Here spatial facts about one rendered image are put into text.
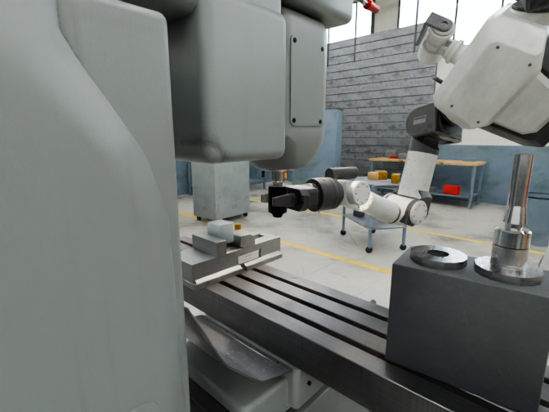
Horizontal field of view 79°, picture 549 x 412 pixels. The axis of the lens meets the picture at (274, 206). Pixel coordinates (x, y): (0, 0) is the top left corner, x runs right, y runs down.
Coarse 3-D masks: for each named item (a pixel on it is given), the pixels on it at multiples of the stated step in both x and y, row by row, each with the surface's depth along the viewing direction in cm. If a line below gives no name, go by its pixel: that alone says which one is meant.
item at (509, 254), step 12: (504, 240) 50; (516, 240) 49; (528, 240) 49; (492, 252) 52; (504, 252) 50; (516, 252) 49; (528, 252) 50; (492, 264) 52; (504, 264) 50; (516, 264) 50
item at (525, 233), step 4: (496, 228) 51; (500, 228) 51; (504, 228) 51; (524, 228) 51; (496, 232) 51; (500, 232) 50; (504, 232) 50; (508, 232) 49; (512, 232) 49; (516, 232) 49; (520, 232) 49; (524, 232) 49; (528, 232) 49; (504, 236) 50; (508, 236) 49; (512, 236) 49; (516, 236) 49; (520, 236) 49; (524, 236) 49; (528, 236) 49
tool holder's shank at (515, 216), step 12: (516, 156) 48; (528, 156) 48; (516, 168) 49; (528, 168) 48; (516, 180) 49; (528, 180) 48; (516, 192) 49; (528, 192) 49; (516, 204) 49; (504, 216) 51; (516, 216) 49; (516, 228) 50
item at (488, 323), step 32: (416, 256) 57; (448, 256) 58; (416, 288) 55; (448, 288) 52; (480, 288) 49; (512, 288) 47; (544, 288) 47; (416, 320) 56; (448, 320) 53; (480, 320) 50; (512, 320) 48; (544, 320) 46; (416, 352) 57; (448, 352) 54; (480, 352) 51; (512, 352) 48; (544, 352) 46; (480, 384) 52; (512, 384) 49
